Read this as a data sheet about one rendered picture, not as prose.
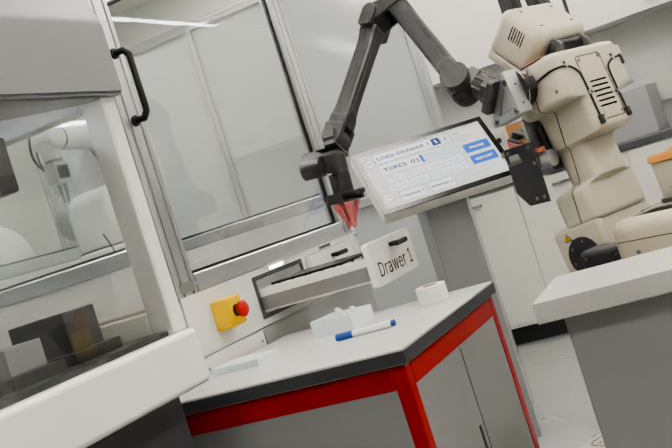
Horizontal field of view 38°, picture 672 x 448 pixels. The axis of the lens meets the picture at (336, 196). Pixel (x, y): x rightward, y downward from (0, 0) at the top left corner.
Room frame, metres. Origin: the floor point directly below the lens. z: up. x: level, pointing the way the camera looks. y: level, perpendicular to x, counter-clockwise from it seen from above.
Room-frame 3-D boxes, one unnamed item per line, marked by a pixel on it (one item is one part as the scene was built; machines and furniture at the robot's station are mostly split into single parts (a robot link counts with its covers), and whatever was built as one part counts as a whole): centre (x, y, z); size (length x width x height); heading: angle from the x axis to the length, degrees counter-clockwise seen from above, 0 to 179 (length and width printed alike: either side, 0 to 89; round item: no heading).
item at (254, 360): (2.21, 0.30, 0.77); 0.13 x 0.09 x 0.02; 61
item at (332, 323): (2.31, 0.07, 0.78); 0.12 x 0.08 x 0.04; 52
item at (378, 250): (2.54, -0.09, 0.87); 0.29 x 0.02 x 0.11; 155
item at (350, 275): (2.63, 0.10, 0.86); 0.40 x 0.26 x 0.06; 65
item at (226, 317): (2.37, 0.33, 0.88); 0.07 x 0.05 x 0.07; 155
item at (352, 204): (2.64, -0.01, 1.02); 0.07 x 0.07 x 0.09; 66
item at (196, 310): (2.92, 0.62, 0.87); 1.02 x 0.95 x 0.14; 155
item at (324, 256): (2.96, 0.07, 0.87); 0.29 x 0.02 x 0.11; 155
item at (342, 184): (2.63, -0.02, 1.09); 0.10 x 0.07 x 0.07; 66
